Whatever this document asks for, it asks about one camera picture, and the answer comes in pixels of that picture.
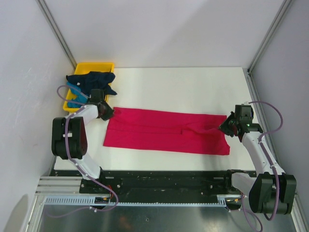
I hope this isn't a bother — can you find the pink t shirt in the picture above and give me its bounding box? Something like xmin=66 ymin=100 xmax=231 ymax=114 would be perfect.
xmin=103 ymin=107 xmax=230 ymax=156

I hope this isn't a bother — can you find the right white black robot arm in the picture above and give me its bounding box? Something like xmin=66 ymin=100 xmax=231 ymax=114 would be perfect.
xmin=219 ymin=103 xmax=297 ymax=217

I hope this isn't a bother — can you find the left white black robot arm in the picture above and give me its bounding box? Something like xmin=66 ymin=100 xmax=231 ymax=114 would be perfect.
xmin=51 ymin=89 xmax=114 ymax=193

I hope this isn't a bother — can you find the navy t shirt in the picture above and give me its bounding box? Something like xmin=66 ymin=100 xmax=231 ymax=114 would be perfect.
xmin=66 ymin=71 xmax=117 ymax=96

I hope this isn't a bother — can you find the aluminium corner post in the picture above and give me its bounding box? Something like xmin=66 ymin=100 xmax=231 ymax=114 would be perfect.
xmin=247 ymin=0 xmax=294 ymax=73
xmin=36 ymin=0 xmax=77 ymax=69

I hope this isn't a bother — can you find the teal t shirt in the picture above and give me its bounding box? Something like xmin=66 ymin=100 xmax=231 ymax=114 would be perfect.
xmin=67 ymin=82 xmax=89 ymax=108

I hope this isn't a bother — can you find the grey slotted cable duct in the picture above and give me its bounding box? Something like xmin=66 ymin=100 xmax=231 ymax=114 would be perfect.
xmin=44 ymin=195 xmax=241 ymax=207

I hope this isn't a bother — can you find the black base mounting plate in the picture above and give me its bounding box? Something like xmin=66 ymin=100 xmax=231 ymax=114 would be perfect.
xmin=49 ymin=170 xmax=266 ymax=203

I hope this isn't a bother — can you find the left aluminium corner post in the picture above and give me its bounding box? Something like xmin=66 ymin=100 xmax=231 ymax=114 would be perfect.
xmin=36 ymin=0 xmax=77 ymax=69

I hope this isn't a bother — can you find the right aluminium corner post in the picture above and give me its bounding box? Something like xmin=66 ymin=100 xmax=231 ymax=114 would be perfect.
xmin=247 ymin=0 xmax=294 ymax=73

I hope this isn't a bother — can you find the yellow plastic bin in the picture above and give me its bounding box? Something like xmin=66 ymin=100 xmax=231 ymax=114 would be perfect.
xmin=63 ymin=62 xmax=114 ymax=113

